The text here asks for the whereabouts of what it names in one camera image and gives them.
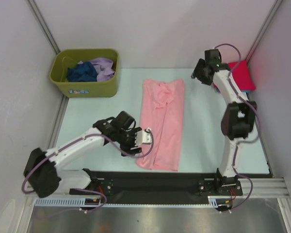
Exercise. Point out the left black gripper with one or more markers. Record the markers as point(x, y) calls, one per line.
point(125, 150)

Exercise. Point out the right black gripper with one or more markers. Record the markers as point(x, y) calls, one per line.
point(196, 73)

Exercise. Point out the pink t shirt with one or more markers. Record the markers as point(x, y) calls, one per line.
point(162, 111)

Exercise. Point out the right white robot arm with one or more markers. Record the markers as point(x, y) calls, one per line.
point(240, 114)

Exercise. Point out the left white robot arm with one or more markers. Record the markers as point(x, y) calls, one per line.
point(44, 172)

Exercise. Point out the folded blue t shirt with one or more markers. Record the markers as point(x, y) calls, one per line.
point(218, 91)

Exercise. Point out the folded red t shirt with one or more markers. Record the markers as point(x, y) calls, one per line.
point(242, 77)

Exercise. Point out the olive green plastic bin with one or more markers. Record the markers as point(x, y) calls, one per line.
point(69, 59)

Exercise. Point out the lilac t shirt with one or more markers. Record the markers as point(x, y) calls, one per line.
point(103, 67)

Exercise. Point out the dark blue t shirt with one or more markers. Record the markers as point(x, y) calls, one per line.
point(84, 72)

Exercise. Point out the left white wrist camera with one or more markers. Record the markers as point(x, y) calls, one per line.
point(143, 137)

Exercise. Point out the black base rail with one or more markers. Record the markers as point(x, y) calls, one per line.
point(160, 188)

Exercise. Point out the right aluminium frame post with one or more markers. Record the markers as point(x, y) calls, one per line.
point(264, 28)

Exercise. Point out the aluminium frame post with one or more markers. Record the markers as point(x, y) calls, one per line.
point(43, 24)
point(264, 28)

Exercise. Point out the left aluminium frame post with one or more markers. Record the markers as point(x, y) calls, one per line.
point(43, 24)

